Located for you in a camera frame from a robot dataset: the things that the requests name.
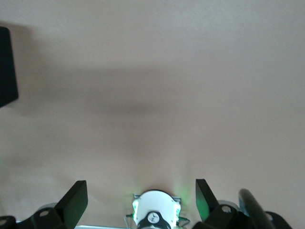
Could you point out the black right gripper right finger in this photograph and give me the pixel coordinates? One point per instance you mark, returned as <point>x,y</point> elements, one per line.
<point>214,214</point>

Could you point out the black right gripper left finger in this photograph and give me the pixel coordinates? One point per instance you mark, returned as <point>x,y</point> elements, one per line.
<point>71,205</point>

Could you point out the black plastic box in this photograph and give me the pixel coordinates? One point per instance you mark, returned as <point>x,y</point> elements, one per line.
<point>7,71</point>

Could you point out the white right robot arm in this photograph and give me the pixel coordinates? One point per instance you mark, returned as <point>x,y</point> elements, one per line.
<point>155,202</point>

